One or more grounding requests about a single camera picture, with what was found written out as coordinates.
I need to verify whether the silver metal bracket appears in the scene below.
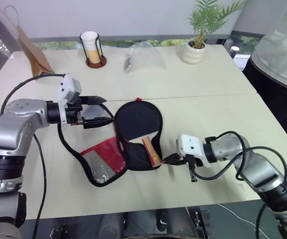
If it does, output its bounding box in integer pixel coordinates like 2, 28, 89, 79
195, 210, 212, 239

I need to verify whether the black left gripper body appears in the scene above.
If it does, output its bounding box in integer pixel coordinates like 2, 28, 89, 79
65, 96, 85, 127

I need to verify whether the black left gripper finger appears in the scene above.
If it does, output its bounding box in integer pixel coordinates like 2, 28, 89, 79
83, 117, 115, 129
80, 95, 107, 106

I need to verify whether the white paper cup stack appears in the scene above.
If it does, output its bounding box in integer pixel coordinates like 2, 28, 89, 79
80, 31, 101, 64

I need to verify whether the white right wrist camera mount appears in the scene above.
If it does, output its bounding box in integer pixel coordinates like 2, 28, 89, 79
175, 134, 212, 169

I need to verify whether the clear plastic bag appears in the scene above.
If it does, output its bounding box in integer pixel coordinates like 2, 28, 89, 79
123, 41, 168, 75

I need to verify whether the cup in black holder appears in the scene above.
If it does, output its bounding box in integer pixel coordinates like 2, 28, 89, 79
79, 32, 108, 69

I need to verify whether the white ribbed plant pot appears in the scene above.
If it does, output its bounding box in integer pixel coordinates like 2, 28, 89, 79
181, 40, 207, 65

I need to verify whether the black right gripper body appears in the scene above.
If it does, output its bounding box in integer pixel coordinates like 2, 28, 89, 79
182, 154, 200, 184

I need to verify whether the thin white cable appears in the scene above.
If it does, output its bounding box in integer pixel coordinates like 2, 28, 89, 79
217, 203, 260, 239

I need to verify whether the brown paper bag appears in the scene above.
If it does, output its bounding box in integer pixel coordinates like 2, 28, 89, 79
0, 5, 55, 78

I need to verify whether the black table tennis paddle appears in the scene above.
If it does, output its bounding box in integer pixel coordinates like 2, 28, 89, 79
114, 101, 163, 168

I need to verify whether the person in grey shirt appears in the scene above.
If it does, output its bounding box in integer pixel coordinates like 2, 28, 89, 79
242, 0, 287, 150

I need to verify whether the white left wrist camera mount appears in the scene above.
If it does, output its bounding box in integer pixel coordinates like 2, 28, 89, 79
56, 73, 83, 125

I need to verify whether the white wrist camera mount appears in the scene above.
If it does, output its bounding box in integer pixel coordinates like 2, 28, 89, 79
56, 73, 83, 125
175, 134, 212, 169

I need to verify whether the black and red paddle case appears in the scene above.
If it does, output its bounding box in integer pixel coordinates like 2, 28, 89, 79
57, 98, 163, 188

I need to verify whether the small white paper cup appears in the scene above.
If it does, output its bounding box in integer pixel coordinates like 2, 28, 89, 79
229, 46, 240, 59

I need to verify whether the black metal latch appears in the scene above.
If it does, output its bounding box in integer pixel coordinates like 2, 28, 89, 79
49, 223, 69, 239

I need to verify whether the green palm plant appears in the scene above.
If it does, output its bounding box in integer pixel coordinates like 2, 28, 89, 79
187, 0, 248, 49

